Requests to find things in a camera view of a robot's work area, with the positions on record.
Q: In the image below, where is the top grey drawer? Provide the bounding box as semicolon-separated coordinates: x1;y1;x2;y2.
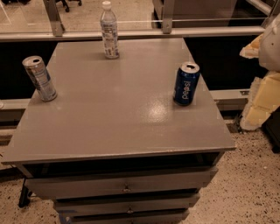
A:
25;166;218;200

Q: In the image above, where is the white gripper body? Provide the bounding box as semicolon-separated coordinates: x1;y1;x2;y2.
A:
259;14;280;72

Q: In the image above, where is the silver redbull can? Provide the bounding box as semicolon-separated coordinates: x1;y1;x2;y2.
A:
22;55;57;102

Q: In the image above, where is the grey drawer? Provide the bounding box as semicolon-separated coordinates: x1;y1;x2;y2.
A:
67;208;189;224
54;192;200;216
25;166;218;200

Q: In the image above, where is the clear plastic water bottle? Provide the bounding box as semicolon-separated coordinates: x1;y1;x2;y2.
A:
100;1;119;59

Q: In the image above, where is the bottom grey drawer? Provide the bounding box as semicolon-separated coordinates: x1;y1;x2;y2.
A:
67;208;189;224

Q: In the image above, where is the middle grey drawer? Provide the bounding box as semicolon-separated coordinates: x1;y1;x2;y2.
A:
54;192;200;216

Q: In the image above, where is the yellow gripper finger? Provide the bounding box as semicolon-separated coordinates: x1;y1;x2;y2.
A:
240;71;280;130
240;34;263;59

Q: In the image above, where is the metal railing frame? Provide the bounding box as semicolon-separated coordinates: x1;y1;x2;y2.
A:
0;0;279;42

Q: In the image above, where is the blue pepsi can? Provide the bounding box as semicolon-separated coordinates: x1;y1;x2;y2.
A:
173;61;200;106

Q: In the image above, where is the grey drawer cabinet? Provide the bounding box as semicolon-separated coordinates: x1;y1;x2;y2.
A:
1;38;237;224

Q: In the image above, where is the black office chair base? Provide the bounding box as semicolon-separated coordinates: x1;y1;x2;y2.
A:
55;0;82;12

